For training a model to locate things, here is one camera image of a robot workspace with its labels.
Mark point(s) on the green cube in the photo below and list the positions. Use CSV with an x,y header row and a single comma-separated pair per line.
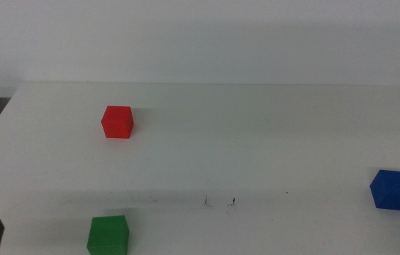
x,y
108,235

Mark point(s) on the red cube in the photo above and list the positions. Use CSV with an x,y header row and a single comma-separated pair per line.
x,y
116,122

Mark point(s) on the blue cube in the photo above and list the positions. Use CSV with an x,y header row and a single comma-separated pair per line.
x,y
393,191

